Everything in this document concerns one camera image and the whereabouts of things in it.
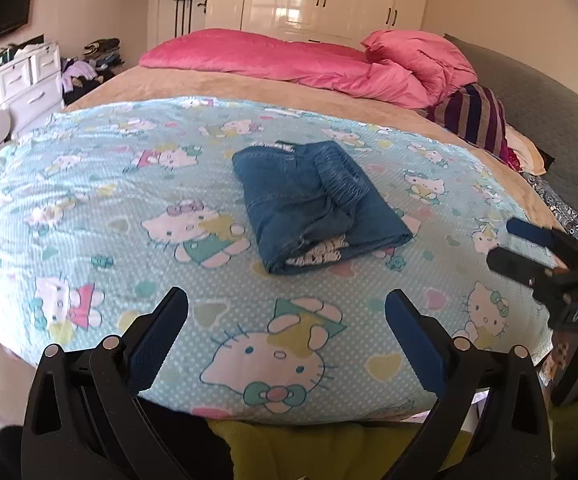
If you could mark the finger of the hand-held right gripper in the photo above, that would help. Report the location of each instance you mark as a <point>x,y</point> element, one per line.
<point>516,266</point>
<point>529,231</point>

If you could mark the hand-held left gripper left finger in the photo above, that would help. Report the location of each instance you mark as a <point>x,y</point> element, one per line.
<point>161,330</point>

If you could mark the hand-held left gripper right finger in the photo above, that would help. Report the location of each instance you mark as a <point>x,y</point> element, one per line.
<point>411,335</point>

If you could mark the blue denim pants lace trim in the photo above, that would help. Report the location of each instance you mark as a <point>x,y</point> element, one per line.
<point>309,205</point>

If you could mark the black white patterned cloth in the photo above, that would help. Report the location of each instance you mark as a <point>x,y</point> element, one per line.
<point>559,205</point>

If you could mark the cream pink cloth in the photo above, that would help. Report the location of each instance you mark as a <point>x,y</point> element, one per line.
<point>521,147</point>

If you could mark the grey quilted headboard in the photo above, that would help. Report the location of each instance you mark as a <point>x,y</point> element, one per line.
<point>544,110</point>

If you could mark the purple striped cloth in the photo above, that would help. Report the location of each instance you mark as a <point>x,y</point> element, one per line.
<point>474,115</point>

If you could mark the person's yellow garment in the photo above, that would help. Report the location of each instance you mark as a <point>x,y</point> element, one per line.
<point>319,452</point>

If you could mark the light blue cat print blanket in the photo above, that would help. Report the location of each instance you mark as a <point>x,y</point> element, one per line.
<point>119,185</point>

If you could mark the tan bed sheet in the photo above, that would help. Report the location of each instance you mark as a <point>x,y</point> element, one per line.
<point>134,85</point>

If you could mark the pile of clothes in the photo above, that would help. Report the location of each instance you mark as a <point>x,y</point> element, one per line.
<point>91,67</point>

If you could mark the white drawer cabinet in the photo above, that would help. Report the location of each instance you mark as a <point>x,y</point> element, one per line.
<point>29,85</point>

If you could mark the pink duvet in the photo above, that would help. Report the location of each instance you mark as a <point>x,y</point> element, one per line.
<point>289,60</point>

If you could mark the white door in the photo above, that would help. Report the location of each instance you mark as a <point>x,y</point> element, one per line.
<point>166,15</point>

